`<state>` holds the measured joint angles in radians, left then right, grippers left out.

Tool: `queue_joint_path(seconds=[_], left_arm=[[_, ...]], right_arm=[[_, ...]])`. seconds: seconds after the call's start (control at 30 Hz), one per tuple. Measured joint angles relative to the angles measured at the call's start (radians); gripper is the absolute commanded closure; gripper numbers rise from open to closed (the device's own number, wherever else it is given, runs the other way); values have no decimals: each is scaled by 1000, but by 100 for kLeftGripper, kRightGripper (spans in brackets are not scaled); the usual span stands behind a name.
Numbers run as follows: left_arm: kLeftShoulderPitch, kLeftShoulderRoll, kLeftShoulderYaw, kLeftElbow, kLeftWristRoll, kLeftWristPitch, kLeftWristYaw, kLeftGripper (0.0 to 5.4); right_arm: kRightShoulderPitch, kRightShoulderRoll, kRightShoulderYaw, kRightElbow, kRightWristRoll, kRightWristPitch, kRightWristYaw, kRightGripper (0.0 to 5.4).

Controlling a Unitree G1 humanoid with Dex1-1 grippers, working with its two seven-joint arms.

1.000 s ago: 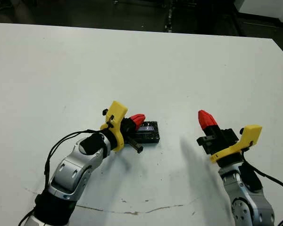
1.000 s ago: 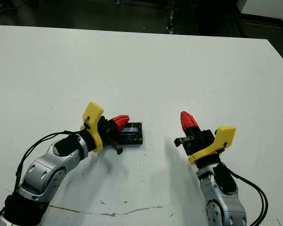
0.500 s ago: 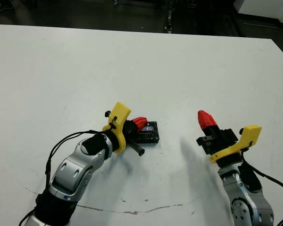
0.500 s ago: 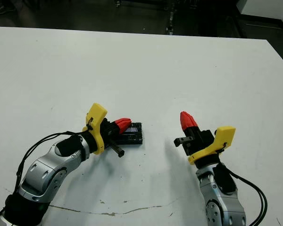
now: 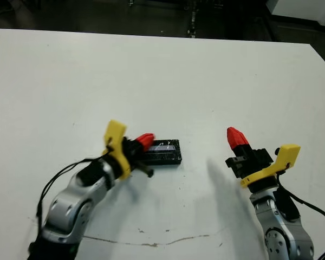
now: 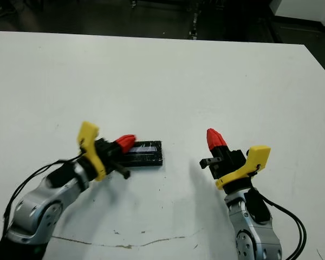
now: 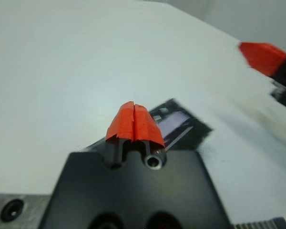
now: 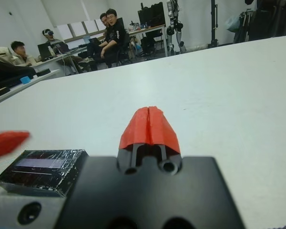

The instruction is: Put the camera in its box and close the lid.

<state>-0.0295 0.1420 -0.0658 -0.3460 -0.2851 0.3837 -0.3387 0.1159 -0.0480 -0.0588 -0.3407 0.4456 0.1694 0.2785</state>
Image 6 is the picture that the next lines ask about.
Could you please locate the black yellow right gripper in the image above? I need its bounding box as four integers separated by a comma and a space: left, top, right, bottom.
199, 128, 272, 194

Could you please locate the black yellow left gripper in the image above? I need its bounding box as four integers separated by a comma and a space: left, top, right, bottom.
76, 121, 138, 183

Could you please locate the black taped box lid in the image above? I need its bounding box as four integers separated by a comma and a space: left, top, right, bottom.
119, 140, 164, 168

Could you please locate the black metal pole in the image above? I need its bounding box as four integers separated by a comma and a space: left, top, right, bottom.
188, 0, 200, 41

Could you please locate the white cabinet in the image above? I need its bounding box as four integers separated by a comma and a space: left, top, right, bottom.
272, 0, 325, 27

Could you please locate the dark shoe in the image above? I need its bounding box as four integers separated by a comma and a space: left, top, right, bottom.
0, 4, 16, 17

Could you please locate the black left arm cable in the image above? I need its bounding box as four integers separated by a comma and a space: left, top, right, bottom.
2, 153, 88, 226

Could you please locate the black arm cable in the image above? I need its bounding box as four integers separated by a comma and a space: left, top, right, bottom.
2, 153, 88, 226
262, 194, 307, 260

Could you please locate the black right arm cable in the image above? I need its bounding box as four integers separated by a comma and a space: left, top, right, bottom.
262, 194, 307, 260

